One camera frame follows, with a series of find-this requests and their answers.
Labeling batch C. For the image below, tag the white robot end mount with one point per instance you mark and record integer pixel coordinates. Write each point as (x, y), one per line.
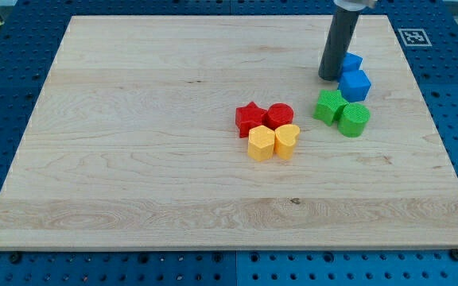
(355, 5)

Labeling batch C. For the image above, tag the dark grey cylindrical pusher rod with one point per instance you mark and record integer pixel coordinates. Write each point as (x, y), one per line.
(339, 38)

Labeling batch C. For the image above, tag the blue cube block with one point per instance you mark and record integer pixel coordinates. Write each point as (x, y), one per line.
(354, 85)

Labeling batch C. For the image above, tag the blue triangle block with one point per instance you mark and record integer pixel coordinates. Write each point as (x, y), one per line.
(351, 62)

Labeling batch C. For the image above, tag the white fiducial marker tag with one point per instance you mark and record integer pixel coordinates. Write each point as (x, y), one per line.
(413, 37)

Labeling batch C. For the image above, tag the green star block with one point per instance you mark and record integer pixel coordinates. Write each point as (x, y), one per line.
(329, 106)

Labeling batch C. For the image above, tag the green cylinder block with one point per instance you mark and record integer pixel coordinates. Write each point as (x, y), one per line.
(353, 120)

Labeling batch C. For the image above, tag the red cylinder block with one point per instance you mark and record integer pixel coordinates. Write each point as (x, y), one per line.
(279, 114)

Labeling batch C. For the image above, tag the yellow heart block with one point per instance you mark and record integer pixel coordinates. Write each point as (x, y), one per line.
(286, 140)

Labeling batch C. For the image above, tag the red star block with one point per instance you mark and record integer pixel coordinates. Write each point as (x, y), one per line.
(248, 117)

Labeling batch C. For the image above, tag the yellow hexagon block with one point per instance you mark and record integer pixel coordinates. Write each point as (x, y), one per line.
(261, 141)

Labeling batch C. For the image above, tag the wooden board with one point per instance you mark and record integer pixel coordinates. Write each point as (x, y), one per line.
(132, 144)

